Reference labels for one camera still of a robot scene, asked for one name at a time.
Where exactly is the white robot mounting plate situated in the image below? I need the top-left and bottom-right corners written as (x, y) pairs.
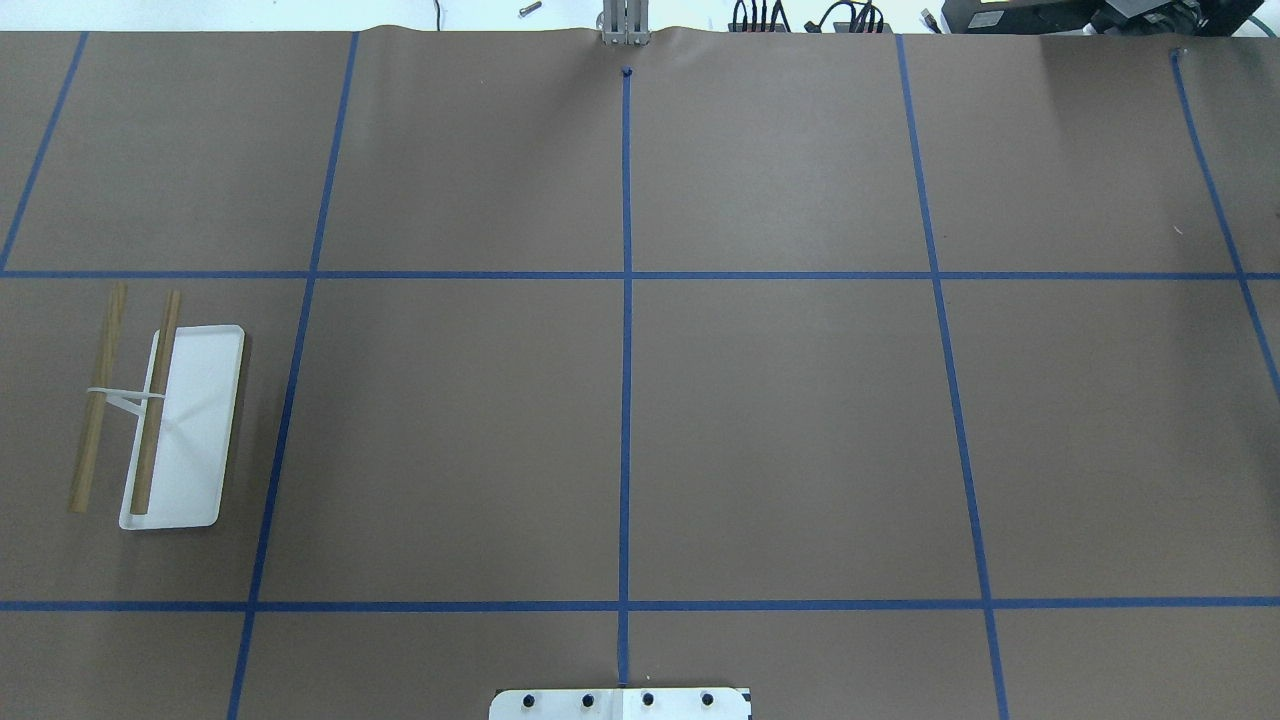
top-left (488, 687), bottom-right (753, 719)

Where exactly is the black monitor stand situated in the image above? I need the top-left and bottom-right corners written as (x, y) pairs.
top-left (941, 1), bottom-right (1265, 37)

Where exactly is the aluminium frame post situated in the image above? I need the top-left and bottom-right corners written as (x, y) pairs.
top-left (598, 0), bottom-right (652, 46)

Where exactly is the black cable hub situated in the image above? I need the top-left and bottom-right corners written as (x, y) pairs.
top-left (727, 0), bottom-right (791, 33)

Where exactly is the white rack bracket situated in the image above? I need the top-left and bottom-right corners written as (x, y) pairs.
top-left (86, 387), bottom-right (165, 418)

